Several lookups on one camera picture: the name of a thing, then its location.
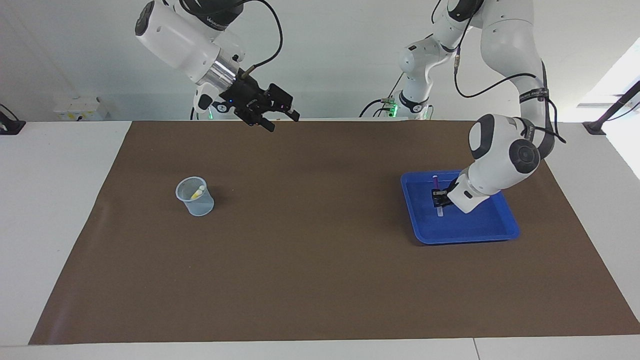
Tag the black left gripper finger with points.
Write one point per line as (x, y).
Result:
(435, 197)
(445, 199)

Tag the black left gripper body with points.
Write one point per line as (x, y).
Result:
(452, 192)

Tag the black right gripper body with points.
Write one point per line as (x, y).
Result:
(242, 100)

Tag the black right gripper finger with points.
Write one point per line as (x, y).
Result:
(282, 102)
(262, 124)

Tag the purple pen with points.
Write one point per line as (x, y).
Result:
(436, 180)

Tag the yellow pen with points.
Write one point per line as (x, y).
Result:
(196, 193)

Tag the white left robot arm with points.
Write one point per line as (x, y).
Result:
(500, 160)

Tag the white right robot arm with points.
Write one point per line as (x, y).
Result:
(180, 40)

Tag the blue plastic tray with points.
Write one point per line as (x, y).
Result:
(492, 227)

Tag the clear plastic cup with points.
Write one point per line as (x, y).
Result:
(201, 207)

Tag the brown table mat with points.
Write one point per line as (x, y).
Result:
(320, 275)

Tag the black pole stand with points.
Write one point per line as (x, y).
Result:
(595, 128)

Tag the white power box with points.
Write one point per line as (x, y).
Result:
(80, 107)

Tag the black table clamp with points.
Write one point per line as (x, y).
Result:
(12, 127)

